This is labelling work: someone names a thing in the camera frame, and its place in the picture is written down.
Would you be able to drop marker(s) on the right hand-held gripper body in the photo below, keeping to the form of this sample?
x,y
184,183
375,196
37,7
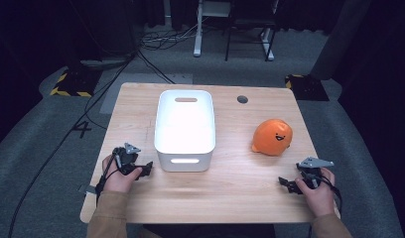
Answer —
x,y
312,172

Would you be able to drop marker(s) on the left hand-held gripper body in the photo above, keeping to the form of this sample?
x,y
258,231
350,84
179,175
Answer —
x,y
127,158

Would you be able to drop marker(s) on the person's left hand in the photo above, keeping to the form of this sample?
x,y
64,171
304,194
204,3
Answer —
x,y
119,180

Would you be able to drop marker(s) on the person's right hand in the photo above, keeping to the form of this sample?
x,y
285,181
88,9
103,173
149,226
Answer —
x,y
318,200

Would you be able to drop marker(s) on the orange smiling plush toy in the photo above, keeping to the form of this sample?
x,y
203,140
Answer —
x,y
272,137

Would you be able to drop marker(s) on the white plastic storage bin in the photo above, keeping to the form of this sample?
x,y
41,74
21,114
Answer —
x,y
185,130

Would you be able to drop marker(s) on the person's dark lap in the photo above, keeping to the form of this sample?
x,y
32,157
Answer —
x,y
207,231

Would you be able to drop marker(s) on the yellow black striped stand base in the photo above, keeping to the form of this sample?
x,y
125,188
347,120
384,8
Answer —
x,y
306,87
76,82

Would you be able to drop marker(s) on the white desk leg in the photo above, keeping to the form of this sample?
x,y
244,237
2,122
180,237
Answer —
x,y
268,44
198,29

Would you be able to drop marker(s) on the grey metal table bracket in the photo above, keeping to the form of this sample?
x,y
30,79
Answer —
x,y
87,189

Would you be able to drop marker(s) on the black metal chair frame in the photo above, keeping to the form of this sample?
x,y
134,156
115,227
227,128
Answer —
x,y
250,23

